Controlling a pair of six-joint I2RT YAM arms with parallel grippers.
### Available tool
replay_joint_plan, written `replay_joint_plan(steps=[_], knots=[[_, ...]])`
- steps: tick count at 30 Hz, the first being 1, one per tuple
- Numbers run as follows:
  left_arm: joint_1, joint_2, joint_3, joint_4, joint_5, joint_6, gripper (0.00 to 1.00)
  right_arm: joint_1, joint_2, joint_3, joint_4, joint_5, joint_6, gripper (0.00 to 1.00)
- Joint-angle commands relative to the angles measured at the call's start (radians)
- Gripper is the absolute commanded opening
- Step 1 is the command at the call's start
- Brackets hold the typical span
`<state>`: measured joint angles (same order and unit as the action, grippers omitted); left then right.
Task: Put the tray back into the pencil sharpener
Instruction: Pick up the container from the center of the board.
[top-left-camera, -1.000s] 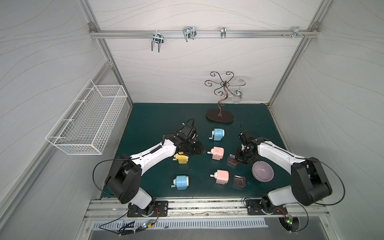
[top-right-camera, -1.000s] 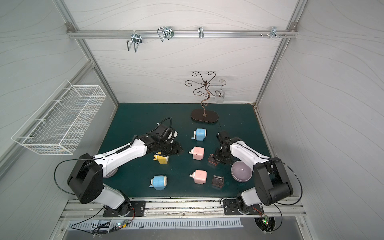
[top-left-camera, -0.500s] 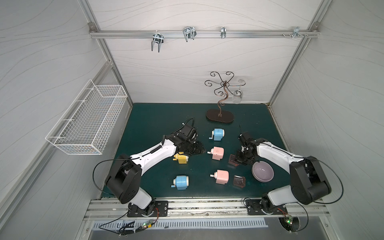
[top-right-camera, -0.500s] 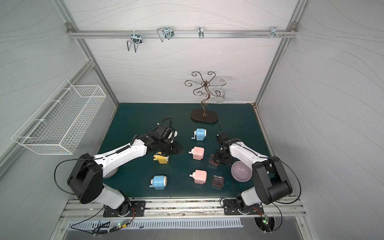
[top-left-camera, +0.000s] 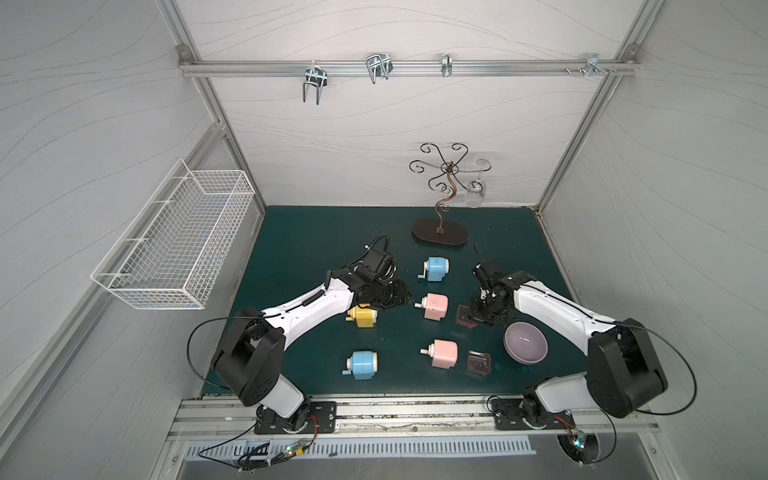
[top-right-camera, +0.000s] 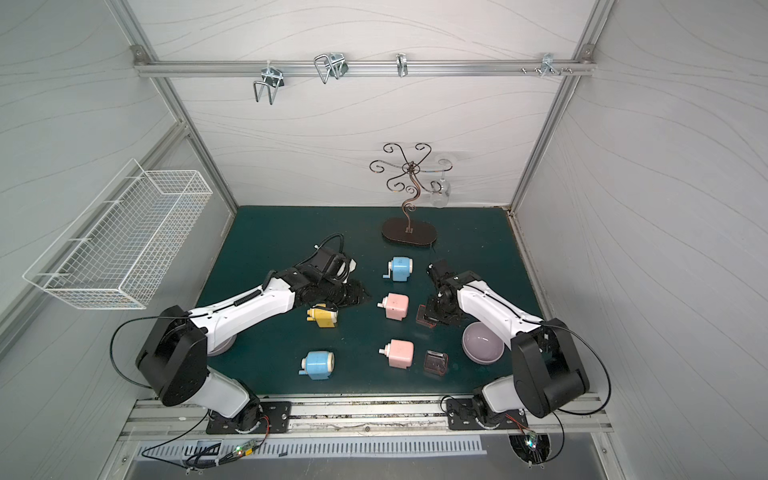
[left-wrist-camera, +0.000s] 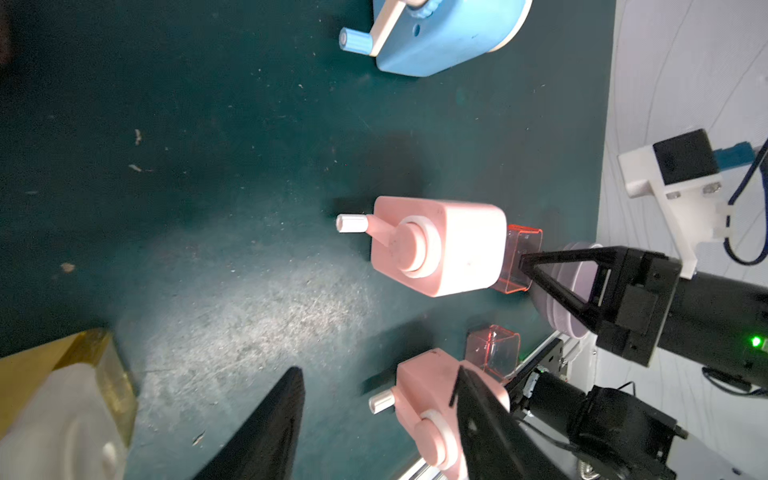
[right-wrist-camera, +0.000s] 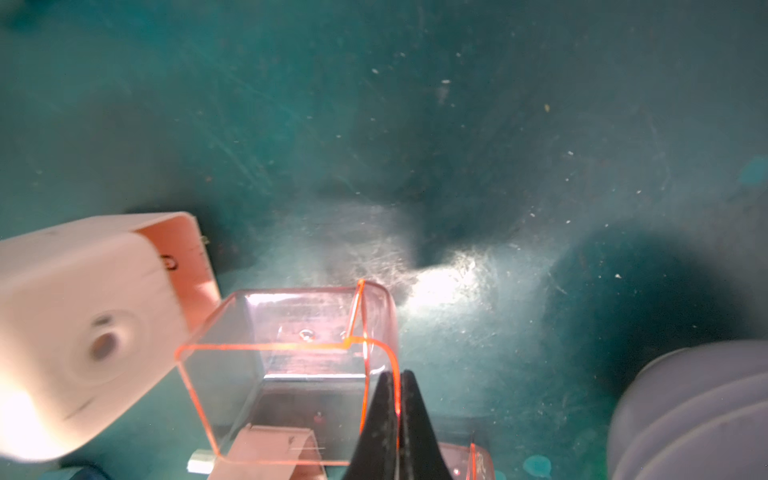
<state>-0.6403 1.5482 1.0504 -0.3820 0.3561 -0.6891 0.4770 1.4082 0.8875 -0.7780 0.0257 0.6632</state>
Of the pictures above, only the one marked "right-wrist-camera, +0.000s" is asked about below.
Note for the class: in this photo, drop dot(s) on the pink sharpener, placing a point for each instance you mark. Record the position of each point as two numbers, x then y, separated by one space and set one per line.
92 313
261 452

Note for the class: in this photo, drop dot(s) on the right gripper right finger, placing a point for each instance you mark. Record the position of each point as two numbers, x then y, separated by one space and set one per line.
419 456

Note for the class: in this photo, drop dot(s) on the pink sharpener front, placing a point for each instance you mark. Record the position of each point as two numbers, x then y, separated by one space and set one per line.
261 452

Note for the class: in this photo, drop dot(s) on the dark green table mat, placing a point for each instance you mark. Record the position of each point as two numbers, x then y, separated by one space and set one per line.
554 192

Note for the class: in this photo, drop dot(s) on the purple bowl right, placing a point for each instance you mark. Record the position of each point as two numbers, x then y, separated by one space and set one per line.
695 413

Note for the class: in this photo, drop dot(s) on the clear dark red tray front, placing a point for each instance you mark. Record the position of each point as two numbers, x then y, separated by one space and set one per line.
467 462

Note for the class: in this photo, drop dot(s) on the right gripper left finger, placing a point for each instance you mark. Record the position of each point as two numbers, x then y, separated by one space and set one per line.
375 456

